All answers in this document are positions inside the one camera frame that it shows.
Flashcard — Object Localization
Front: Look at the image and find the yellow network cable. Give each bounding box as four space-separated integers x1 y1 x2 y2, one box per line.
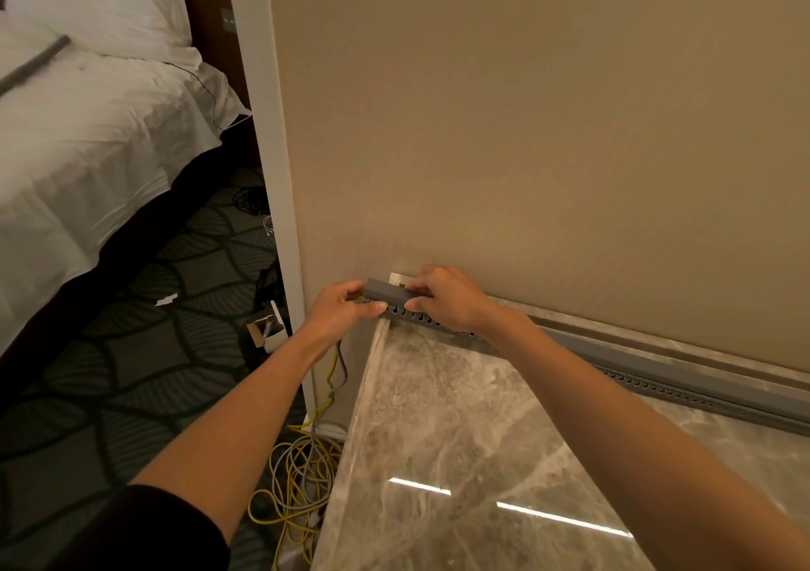
247 349 346 571

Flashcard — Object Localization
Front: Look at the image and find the small open cardboard box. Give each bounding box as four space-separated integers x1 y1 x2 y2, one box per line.
246 300 291 354

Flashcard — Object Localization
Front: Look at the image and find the black device with cables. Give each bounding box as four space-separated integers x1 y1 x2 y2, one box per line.
253 261 287 313

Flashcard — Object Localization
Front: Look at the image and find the white power strip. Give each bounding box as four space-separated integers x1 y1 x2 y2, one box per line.
304 420 348 442

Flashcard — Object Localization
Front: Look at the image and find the brown wooden headboard panel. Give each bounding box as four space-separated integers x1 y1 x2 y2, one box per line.
176 0 251 111

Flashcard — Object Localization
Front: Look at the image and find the white door frame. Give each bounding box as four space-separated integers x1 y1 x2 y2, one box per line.
223 0 317 427

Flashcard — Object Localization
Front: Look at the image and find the person's left forearm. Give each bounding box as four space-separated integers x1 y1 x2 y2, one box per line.
130 321 331 544

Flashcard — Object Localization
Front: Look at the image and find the person's right forearm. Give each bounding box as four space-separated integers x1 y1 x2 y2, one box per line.
484 308 810 571

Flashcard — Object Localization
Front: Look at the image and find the person's left hand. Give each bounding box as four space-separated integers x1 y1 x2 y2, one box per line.
302 280 389 361

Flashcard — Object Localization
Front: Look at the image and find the white pillow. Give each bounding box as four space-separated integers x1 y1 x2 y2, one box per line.
0 0 203 72

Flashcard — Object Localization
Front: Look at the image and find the person's right hand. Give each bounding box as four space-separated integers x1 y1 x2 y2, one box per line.
403 265 508 339

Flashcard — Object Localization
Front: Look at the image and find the grey bed runner strip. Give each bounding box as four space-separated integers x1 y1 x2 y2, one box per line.
0 35 72 98

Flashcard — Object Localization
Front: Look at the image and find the black cable bundle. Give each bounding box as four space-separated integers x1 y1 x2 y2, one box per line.
231 185 270 217

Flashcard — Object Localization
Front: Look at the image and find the white duvet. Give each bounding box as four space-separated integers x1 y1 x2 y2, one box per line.
0 11 253 356

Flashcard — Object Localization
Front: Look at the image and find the black sleeve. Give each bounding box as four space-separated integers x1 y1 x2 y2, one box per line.
47 485 232 571

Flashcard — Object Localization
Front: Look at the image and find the grey slotted cable raceway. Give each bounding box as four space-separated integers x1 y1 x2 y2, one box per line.
362 277 810 436

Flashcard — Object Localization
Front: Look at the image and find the dark bed base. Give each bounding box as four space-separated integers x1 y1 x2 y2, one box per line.
0 115 260 415

